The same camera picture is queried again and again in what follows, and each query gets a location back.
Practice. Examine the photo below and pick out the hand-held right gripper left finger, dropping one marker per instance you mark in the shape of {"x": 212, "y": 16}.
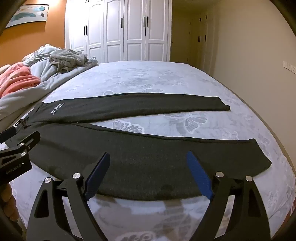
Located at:
{"x": 98, "y": 176}

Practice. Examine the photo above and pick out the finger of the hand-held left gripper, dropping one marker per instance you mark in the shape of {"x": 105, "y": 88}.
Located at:
{"x": 7, "y": 135}
{"x": 25, "y": 141}

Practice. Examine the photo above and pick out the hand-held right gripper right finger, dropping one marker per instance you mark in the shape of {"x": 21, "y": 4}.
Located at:
{"x": 200, "y": 176}

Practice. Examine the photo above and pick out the dark grey pants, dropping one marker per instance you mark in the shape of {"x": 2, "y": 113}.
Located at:
{"x": 138, "y": 150}

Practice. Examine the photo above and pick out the person's left hand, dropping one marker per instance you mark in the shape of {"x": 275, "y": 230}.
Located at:
{"x": 8, "y": 199}

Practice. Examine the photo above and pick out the pink blanket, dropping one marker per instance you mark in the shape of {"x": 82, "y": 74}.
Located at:
{"x": 16, "y": 78}

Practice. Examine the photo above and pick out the pile of clothes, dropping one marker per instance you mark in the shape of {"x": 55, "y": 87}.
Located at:
{"x": 46, "y": 76}

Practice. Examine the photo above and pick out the crumpled grey garment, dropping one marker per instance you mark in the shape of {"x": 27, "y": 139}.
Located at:
{"x": 68, "y": 59}

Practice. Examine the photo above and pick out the bed with floral mattress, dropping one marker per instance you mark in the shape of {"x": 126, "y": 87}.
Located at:
{"x": 150, "y": 76}

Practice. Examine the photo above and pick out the beige built-in cupboard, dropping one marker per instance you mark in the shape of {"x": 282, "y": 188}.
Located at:
{"x": 194, "y": 41}

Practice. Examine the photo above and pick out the white wardrobe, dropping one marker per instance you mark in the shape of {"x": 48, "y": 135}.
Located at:
{"x": 115, "y": 30}

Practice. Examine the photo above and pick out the framed wall picture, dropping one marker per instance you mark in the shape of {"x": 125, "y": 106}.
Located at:
{"x": 26, "y": 15}

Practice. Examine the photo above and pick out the white wall switch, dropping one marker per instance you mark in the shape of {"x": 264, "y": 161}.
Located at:
{"x": 290, "y": 66}

